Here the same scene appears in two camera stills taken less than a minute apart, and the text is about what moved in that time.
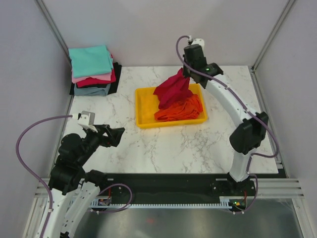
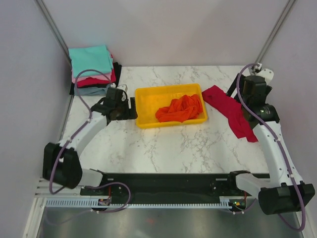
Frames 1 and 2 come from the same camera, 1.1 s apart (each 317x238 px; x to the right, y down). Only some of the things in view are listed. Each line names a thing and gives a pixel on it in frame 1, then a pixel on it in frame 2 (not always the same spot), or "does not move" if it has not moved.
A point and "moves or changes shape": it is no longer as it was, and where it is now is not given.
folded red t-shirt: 90,82 does not move
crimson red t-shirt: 173,89 moves or changes shape
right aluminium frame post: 271,36 does not move
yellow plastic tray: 147,104 does not move
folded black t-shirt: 113,86 does not move
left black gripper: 107,135 → 127,109
